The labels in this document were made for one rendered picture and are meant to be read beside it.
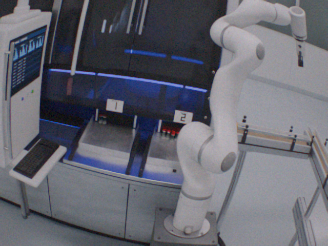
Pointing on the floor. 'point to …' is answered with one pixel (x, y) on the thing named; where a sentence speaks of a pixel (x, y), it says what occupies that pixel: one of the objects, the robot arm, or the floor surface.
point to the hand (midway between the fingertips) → (301, 59)
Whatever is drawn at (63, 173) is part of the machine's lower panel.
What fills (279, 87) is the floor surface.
